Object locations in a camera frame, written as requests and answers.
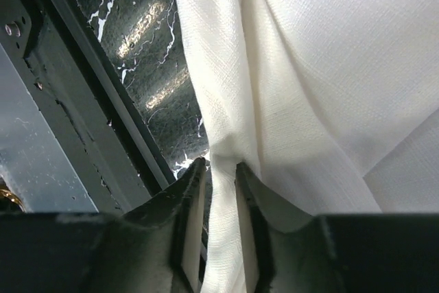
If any white cloth napkin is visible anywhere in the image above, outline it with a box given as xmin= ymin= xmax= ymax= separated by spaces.
xmin=176 ymin=0 xmax=438 ymax=292

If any aluminium frame rail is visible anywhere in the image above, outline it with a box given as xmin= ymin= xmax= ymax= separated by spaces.
xmin=1 ymin=50 xmax=97 ymax=212

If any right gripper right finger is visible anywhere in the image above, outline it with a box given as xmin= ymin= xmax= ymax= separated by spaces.
xmin=235 ymin=163 xmax=438 ymax=292

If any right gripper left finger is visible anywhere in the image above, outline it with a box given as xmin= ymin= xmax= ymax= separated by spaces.
xmin=1 ymin=158 xmax=206 ymax=292

